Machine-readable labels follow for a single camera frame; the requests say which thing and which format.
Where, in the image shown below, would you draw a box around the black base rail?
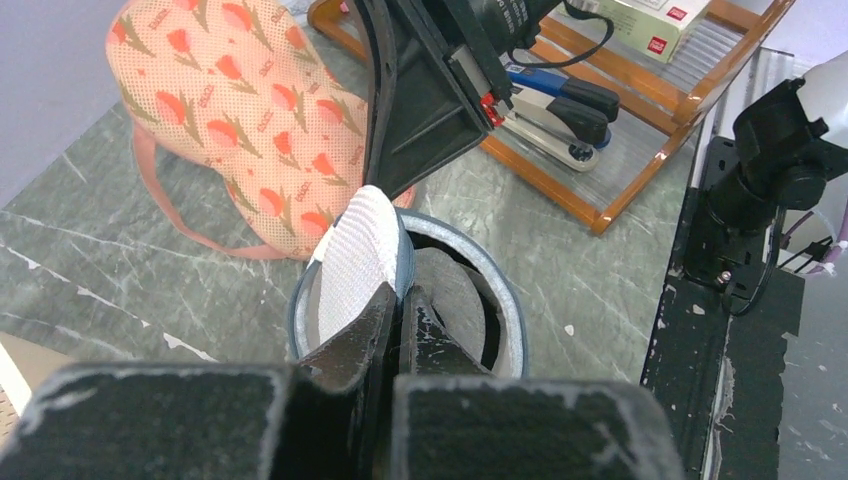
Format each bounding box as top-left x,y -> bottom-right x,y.
640,137 -> 805,479

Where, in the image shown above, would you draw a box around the black bra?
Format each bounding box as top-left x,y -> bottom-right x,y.
414,247 -> 512,376

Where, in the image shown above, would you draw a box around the pink floral mesh bag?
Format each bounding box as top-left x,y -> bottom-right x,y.
105,1 -> 367,260

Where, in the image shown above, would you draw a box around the white cardboard box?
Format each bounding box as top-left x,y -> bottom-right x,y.
559,0 -> 710,64

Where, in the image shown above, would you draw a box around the orange wooden rack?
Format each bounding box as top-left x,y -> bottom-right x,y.
306,0 -> 796,237

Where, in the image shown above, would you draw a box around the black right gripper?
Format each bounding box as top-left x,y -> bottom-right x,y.
354,0 -> 559,199

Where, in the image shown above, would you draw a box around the cream plastic laundry basket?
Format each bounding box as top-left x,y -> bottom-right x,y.
1,332 -> 74,448

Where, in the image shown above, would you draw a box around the blue black stapler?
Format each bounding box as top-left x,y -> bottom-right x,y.
502,60 -> 620,172

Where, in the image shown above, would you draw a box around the white mesh laundry bag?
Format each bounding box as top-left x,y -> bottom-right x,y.
289,186 -> 528,377

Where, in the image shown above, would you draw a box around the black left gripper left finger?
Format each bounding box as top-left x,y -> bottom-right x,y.
1,285 -> 396,479

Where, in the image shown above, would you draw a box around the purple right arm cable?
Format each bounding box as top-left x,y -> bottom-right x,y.
778,198 -> 848,276

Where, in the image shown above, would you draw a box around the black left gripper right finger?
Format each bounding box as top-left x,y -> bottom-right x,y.
390,287 -> 684,479

